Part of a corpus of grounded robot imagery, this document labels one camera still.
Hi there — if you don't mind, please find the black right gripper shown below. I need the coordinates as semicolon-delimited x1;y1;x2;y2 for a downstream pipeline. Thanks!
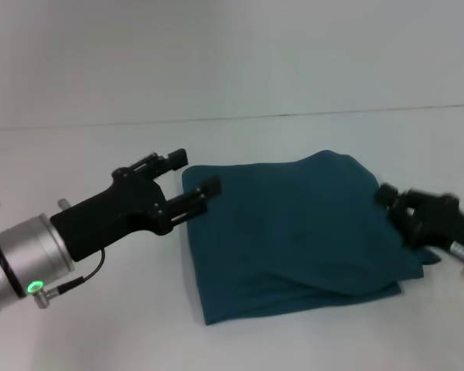
373;183;464;260

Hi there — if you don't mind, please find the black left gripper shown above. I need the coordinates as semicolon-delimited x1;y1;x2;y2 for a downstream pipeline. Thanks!
49;148;223;262

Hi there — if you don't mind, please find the teal t-shirt with FREE print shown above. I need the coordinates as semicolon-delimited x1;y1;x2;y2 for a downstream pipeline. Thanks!
180;149;442;328

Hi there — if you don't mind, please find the left arm cable with plug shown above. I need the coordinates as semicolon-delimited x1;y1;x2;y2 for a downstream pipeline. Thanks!
32;247;107;310

